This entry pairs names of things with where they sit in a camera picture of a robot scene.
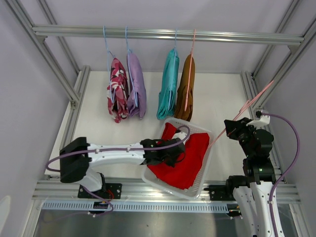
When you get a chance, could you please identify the pink floral trousers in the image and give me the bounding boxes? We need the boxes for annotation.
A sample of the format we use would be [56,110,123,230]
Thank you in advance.
[107,58,129,123]

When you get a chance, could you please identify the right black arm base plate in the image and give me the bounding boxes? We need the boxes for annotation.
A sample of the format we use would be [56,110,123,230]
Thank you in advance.
[203,185,235,201]

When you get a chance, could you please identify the aluminium frame left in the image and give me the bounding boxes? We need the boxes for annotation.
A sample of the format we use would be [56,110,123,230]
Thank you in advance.
[4,0,91,148]

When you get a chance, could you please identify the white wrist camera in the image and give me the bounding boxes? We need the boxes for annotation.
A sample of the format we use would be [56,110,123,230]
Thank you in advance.
[246,110,270,128]
[172,131,187,144]

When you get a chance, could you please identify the aluminium hanging rail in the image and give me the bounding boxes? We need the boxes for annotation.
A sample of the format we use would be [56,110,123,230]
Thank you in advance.
[32,25,304,46]

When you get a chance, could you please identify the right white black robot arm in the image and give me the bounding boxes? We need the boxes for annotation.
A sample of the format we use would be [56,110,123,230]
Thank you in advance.
[224,118,284,237]

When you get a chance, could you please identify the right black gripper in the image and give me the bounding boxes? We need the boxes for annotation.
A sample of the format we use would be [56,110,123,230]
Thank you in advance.
[224,117,257,158]

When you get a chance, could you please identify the white plastic basket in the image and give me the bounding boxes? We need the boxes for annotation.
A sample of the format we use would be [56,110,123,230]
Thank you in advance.
[142,118,214,200]

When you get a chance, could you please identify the blue wire hanger lilac trousers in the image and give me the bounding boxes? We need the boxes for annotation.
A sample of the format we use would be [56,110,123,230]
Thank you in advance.
[125,26,138,107]

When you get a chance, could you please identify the pink wire hanger brown trousers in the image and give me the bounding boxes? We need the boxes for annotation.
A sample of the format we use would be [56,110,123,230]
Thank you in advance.
[184,29,197,111]

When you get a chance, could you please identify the blue wire hanger teal trousers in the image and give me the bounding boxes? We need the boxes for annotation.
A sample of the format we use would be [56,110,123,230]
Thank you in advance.
[167,28,179,109]

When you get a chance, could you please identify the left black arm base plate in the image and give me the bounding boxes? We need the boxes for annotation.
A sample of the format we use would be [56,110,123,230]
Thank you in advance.
[78,183,122,199]

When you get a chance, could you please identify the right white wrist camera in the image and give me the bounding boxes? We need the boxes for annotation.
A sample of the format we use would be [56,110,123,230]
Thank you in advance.
[246,110,270,128]

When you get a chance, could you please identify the blue wire hanger floral trousers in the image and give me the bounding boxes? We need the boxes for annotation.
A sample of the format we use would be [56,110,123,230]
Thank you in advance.
[103,25,115,103]

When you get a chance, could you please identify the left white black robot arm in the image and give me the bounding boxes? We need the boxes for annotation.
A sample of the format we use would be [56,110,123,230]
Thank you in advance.
[60,137,185,198]

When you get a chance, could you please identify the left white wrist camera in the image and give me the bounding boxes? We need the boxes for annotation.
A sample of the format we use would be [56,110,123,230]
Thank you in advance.
[172,131,187,144]

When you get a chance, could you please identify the red trousers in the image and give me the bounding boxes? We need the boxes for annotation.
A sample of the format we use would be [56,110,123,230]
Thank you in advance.
[148,133,210,190]

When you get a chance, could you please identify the white slotted cable duct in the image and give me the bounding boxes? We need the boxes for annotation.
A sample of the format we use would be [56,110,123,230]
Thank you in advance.
[42,200,229,213]

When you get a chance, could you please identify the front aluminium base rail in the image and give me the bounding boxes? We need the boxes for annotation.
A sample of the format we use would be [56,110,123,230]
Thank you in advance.
[32,177,301,204]

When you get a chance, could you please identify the aluminium frame right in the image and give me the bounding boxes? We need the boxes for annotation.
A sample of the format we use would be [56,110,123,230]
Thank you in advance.
[254,0,316,192]

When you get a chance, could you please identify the aluminium frame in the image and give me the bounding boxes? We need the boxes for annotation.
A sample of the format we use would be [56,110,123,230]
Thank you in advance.
[254,0,316,192]
[4,0,91,148]

